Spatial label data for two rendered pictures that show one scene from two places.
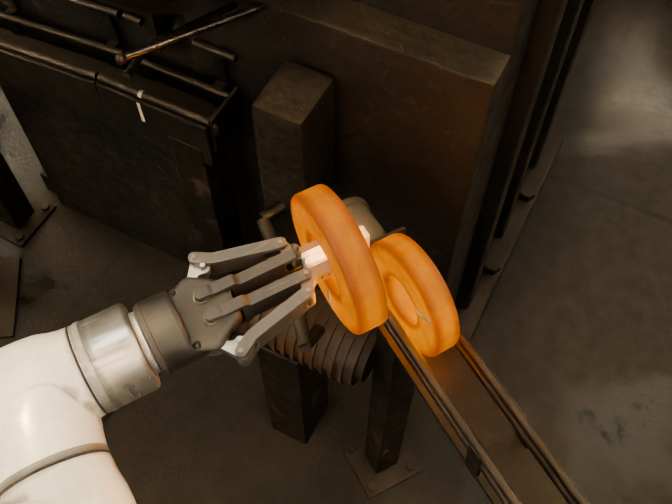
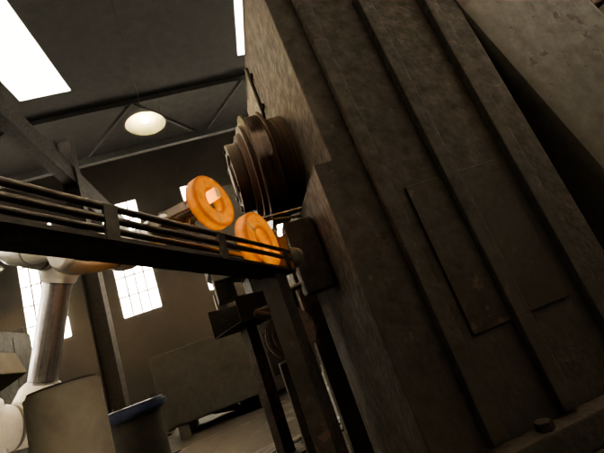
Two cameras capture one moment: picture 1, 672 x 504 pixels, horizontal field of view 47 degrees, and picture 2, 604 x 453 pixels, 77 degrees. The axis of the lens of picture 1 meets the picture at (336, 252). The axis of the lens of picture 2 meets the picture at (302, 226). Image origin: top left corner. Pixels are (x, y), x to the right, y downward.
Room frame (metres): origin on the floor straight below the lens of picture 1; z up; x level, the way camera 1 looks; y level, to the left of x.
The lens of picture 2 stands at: (-0.05, -0.89, 0.45)
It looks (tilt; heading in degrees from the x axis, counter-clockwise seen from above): 15 degrees up; 51
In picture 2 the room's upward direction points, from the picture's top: 21 degrees counter-clockwise
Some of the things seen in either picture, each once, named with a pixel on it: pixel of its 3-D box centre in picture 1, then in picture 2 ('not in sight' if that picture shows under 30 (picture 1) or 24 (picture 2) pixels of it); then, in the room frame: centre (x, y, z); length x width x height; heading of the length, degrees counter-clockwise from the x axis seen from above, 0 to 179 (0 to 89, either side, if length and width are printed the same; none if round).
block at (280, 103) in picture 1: (298, 146); (308, 255); (0.71, 0.05, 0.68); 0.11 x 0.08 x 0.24; 153
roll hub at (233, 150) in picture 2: not in sight; (238, 178); (0.72, 0.31, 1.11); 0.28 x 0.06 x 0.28; 63
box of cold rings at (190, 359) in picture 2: not in sight; (217, 375); (1.46, 3.03, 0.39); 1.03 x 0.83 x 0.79; 157
